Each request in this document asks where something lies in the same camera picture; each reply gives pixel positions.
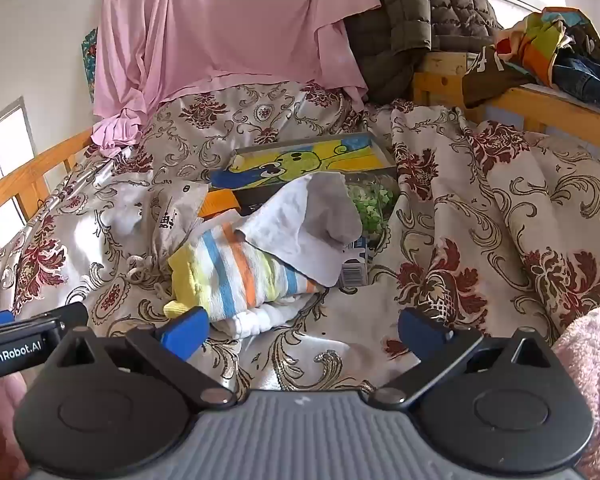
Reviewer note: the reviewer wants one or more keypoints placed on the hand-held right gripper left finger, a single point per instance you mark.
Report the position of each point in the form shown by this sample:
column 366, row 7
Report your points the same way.
column 186, row 334

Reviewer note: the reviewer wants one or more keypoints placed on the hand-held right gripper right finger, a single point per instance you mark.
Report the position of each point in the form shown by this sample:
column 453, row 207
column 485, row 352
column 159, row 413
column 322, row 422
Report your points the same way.
column 419, row 327

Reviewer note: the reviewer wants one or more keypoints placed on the white ribbed sock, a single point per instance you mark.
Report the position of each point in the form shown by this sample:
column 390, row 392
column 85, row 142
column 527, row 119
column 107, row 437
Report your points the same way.
column 260, row 317

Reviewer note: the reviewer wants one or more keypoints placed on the striped colourful sock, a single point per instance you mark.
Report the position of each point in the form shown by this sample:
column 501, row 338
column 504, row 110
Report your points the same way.
column 230, row 270

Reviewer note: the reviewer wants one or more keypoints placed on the white cloth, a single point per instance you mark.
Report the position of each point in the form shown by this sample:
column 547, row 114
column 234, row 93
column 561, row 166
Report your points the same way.
column 280, row 220

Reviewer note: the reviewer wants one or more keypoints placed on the cartoon printed cardboard box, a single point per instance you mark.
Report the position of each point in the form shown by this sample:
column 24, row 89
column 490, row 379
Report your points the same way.
column 300, row 160

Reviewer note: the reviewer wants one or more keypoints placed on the floral satin bedspread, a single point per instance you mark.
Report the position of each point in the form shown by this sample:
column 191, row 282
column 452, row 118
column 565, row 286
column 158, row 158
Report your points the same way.
column 480, row 220

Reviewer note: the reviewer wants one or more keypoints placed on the pink fleece garment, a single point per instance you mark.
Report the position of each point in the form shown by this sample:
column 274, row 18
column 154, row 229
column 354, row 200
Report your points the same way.
column 592, row 360

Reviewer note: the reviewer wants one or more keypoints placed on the window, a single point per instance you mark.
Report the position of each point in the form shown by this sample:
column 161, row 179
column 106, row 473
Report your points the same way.
column 2, row 160

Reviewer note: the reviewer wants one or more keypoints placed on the brown printed cloth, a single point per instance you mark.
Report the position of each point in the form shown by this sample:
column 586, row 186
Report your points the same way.
column 490, row 75

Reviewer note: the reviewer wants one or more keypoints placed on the olive quilted jacket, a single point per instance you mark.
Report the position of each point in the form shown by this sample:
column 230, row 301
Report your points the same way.
column 410, row 30

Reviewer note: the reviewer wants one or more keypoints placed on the blue jeans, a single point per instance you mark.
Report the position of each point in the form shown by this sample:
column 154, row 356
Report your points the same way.
column 585, row 77

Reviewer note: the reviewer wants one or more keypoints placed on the colourful patchwork cloth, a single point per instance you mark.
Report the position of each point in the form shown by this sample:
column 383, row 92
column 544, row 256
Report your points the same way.
column 540, row 45

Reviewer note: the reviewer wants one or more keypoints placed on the pink hanging sheet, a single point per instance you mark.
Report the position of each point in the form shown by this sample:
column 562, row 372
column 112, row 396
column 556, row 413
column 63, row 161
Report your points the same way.
column 230, row 25

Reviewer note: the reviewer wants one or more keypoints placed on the slatted wooden bed rail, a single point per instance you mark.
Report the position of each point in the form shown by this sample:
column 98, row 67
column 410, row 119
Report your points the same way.
column 35, row 170

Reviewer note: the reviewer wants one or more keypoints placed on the knotty wooden bed frame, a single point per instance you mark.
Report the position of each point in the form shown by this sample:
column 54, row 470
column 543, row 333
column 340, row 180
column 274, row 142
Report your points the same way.
column 555, row 110

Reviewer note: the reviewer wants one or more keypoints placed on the teal wall poster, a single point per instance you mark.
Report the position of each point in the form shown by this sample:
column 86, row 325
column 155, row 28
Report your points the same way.
column 89, row 60

